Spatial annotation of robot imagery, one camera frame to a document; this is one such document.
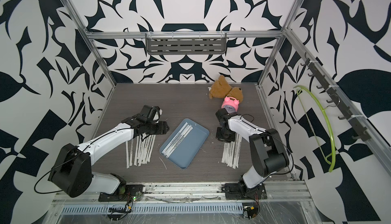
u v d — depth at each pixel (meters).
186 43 0.95
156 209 0.78
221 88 1.05
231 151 0.87
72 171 0.42
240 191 0.70
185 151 0.87
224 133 0.76
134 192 0.74
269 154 0.45
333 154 0.57
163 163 0.83
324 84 0.61
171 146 0.89
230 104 0.97
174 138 0.91
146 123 0.67
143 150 0.87
